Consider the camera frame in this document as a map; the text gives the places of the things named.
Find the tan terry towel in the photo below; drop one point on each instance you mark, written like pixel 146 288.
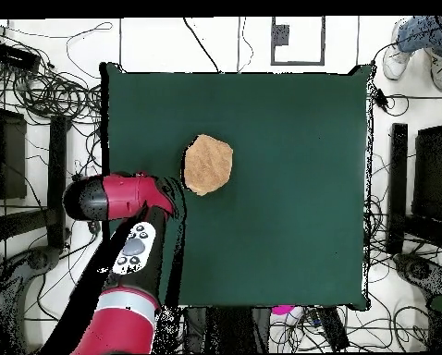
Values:
pixel 208 166

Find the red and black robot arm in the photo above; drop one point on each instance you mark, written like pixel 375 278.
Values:
pixel 121 192

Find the dark green table cloth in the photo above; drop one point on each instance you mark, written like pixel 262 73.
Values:
pixel 280 185

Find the pink object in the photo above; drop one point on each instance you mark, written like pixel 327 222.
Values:
pixel 282 310

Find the long black power strip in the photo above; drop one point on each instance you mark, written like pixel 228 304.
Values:
pixel 333 329

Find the black power adapter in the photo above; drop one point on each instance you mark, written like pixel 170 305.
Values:
pixel 381 98

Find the dark grey stand base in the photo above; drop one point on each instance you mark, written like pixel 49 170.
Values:
pixel 39 259
pixel 419 270

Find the black box device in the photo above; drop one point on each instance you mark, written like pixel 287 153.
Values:
pixel 14 56

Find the person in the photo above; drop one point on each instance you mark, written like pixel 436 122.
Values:
pixel 417 35

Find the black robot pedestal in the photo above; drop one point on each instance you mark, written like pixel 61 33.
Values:
pixel 228 329

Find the grey square floor frame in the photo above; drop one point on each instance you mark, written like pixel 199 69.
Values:
pixel 280 35

